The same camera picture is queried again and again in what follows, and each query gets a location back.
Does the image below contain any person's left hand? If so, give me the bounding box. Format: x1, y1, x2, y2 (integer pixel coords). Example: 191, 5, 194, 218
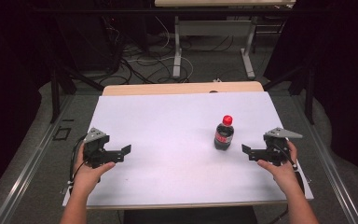
73, 144, 117, 196

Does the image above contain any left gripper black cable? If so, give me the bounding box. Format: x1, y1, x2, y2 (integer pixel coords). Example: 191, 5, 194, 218
68, 134, 89, 188

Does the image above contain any person's right hand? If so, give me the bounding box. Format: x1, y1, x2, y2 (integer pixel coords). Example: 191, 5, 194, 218
256, 140, 299, 196

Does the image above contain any black horizontal bar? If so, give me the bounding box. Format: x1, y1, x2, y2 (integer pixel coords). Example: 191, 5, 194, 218
32, 7, 293, 17

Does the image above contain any dark soda bottle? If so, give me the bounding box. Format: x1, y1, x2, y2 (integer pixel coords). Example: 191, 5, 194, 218
213, 122, 235, 151

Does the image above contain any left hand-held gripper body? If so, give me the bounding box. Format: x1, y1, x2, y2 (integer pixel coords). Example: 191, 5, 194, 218
83, 127, 111, 169

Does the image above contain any black metal stand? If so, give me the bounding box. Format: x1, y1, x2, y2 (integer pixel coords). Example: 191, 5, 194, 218
263, 60, 317, 126
49, 60, 105, 124

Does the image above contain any white-legged desk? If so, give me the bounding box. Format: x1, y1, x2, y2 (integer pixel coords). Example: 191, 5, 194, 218
154, 0, 296, 80

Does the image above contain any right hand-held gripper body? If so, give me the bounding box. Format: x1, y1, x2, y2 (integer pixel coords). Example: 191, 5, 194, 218
263, 127, 304, 167

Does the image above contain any dark curtain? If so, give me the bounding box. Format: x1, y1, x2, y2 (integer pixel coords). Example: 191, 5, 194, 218
0, 0, 55, 206
262, 0, 358, 186

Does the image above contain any metal floor rail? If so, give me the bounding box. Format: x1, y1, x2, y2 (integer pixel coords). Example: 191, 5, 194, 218
291, 92, 358, 224
0, 92, 76, 224

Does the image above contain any dark computer case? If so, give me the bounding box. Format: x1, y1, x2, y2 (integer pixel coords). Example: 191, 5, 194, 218
55, 13, 124, 73

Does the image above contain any white floor cable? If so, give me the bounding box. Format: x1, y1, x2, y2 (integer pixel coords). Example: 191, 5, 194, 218
126, 17, 195, 82

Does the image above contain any white table mat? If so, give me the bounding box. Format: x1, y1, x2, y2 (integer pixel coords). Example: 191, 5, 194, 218
62, 91, 314, 208

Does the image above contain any black floor cable bundle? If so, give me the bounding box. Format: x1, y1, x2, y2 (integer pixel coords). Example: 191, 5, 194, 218
103, 17, 190, 86

